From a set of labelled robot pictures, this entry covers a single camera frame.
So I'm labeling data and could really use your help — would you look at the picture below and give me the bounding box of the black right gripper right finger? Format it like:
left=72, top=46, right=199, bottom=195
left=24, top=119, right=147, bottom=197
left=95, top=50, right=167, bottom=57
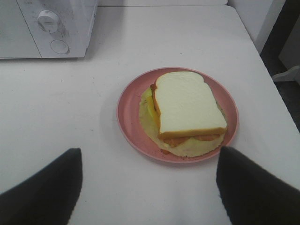
left=216, top=147, right=300, bottom=225

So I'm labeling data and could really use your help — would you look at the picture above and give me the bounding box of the white microwave oven body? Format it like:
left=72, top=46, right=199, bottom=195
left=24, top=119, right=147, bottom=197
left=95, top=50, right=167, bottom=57
left=0, top=0, right=98, bottom=59

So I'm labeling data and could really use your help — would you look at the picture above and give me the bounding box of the white bread sandwich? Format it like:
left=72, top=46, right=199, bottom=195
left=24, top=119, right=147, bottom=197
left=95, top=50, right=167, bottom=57
left=139, top=71, right=228, bottom=158

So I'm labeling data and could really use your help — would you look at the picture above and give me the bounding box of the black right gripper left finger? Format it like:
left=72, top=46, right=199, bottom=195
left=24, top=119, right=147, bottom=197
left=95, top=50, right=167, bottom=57
left=0, top=148, right=83, bottom=225

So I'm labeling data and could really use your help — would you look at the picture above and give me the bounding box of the pink round plate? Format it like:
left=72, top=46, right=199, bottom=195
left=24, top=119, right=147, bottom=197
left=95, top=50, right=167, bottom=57
left=117, top=67, right=239, bottom=164

